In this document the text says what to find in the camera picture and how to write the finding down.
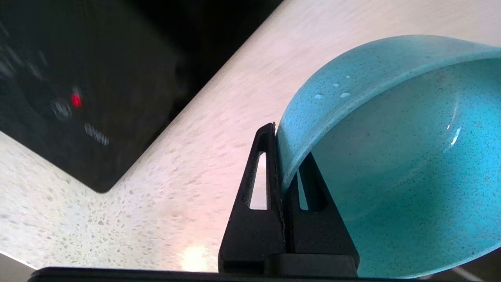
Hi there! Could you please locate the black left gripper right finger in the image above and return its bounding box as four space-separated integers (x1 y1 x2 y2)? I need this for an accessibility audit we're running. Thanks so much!
284 152 359 275

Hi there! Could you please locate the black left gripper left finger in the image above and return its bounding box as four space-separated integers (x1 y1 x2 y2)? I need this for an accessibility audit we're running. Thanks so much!
218 123 288 275

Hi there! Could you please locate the blue plastic bowl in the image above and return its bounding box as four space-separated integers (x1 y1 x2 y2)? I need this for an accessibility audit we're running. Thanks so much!
276 34 501 279

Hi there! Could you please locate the black induction cooktop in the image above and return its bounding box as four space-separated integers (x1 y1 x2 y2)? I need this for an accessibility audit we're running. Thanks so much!
0 0 284 193

